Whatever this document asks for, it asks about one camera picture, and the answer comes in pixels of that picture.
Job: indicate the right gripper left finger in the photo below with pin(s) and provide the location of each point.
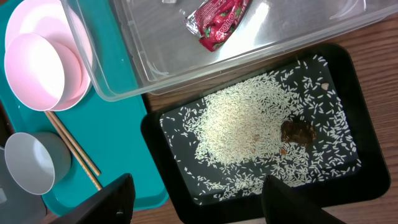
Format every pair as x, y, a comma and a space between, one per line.
113, 204

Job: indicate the clear plastic bin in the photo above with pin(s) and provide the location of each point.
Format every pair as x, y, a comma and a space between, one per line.
144, 46

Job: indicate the lower wooden chopstick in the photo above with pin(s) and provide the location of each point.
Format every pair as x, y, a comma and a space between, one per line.
92, 176

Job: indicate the large white plate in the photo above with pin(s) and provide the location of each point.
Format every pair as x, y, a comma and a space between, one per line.
47, 18

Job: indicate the white rice pile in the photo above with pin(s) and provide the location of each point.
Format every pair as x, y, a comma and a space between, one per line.
225, 143

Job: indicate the brown food scrap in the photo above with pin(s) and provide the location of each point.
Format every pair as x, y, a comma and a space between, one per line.
300, 132

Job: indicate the black waste tray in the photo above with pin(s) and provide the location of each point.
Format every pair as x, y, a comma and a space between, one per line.
371, 181

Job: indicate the grey bowl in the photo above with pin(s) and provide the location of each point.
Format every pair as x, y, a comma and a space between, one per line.
37, 161

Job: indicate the upper wooden chopstick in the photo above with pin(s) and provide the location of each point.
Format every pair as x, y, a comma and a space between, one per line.
75, 144

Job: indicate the red snack wrapper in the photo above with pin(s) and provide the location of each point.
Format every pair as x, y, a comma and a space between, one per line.
215, 21

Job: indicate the small white bowl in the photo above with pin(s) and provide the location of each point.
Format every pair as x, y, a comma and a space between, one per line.
42, 74

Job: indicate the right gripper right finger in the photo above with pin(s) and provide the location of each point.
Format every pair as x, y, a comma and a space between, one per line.
282, 204

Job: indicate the wooden chopstick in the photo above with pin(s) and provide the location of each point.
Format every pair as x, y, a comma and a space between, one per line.
75, 144
92, 176

